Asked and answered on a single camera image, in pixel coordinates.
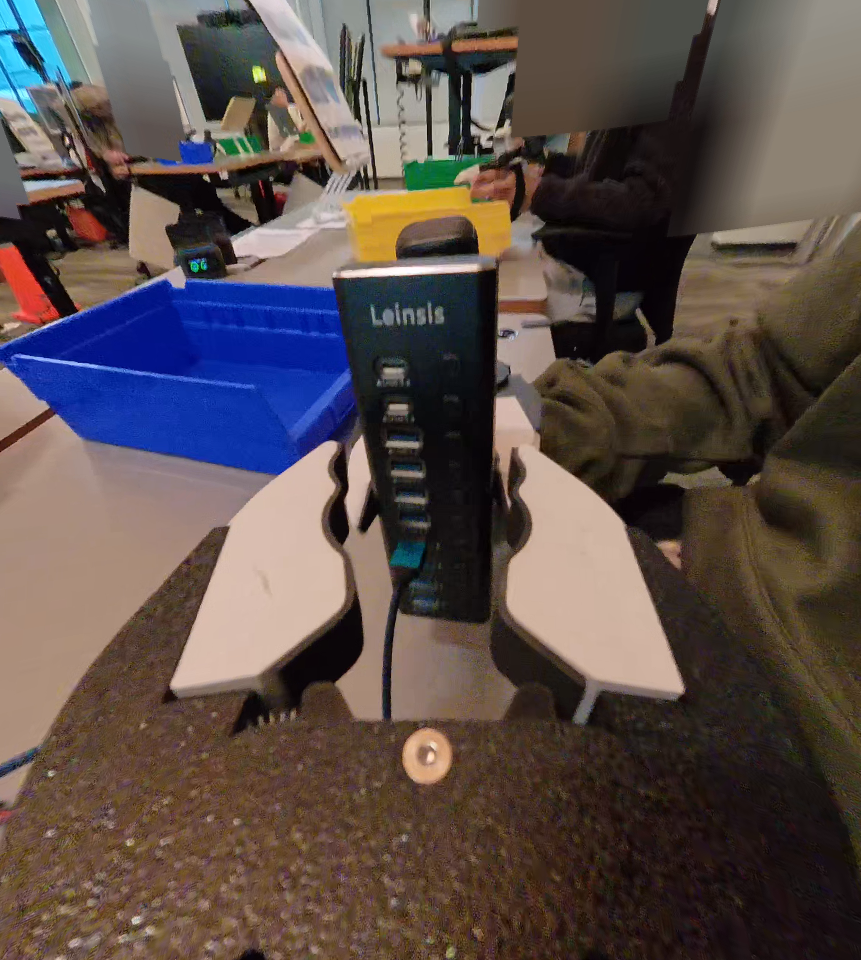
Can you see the orange stand foot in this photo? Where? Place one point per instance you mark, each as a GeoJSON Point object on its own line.
{"type": "Point", "coordinates": [25, 285]}

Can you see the white board stand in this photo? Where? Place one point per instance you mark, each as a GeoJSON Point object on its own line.
{"type": "Point", "coordinates": [340, 195]}

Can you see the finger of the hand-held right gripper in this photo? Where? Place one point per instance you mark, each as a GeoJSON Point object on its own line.
{"type": "Point", "coordinates": [518, 424]}
{"type": "Point", "coordinates": [358, 480]}

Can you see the person's right forearm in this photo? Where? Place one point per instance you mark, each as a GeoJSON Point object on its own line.
{"type": "Point", "coordinates": [663, 405]}

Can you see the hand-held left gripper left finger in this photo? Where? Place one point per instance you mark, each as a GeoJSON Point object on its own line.
{"type": "Point", "coordinates": [273, 592]}

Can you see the person's olive sweatshirt torso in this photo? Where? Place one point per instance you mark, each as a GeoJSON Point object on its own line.
{"type": "Point", "coordinates": [813, 637]}

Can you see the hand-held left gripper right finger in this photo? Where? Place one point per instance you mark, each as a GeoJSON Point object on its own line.
{"type": "Point", "coordinates": [588, 592]}

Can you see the blue plastic bin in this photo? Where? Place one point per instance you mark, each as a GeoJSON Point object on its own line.
{"type": "Point", "coordinates": [175, 352]}

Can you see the instruction sheet on wooden board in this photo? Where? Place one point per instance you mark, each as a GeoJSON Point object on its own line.
{"type": "Point", "coordinates": [318, 82]}

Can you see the green plastic bin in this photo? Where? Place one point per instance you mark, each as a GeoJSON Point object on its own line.
{"type": "Point", "coordinates": [434, 174]}

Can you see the black USB hub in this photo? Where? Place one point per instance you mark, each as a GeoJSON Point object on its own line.
{"type": "Point", "coordinates": [430, 420]}

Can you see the yellow plastic bin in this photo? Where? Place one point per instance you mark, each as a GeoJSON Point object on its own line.
{"type": "Point", "coordinates": [378, 225]}

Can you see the white paper sheets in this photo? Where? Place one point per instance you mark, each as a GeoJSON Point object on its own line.
{"type": "Point", "coordinates": [288, 240]}

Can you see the black device with green display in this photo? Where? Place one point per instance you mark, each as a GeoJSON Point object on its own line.
{"type": "Point", "coordinates": [202, 259]}

